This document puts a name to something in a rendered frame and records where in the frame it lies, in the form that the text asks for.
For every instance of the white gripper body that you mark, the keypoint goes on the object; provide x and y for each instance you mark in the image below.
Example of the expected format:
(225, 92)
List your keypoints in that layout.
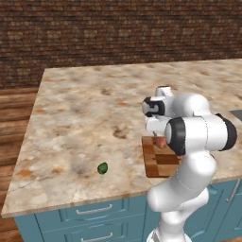
(155, 124)

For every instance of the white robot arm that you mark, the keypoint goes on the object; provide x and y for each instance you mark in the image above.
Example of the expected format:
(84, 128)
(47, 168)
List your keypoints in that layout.
(192, 176)

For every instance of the reddish brown onion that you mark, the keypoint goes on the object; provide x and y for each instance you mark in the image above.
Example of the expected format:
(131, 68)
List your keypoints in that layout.
(160, 143)

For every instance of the wooden checkered cutting board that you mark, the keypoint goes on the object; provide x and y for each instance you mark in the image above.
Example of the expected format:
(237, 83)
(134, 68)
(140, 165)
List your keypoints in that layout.
(157, 162)

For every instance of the green avocado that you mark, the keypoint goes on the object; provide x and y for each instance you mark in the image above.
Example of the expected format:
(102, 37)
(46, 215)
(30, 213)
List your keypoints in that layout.
(102, 168)

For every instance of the grey sink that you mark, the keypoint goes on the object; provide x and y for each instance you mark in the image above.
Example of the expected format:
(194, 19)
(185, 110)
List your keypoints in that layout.
(237, 114)

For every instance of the blue drawer front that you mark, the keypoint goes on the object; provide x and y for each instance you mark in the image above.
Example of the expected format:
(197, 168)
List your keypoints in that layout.
(63, 234)
(66, 214)

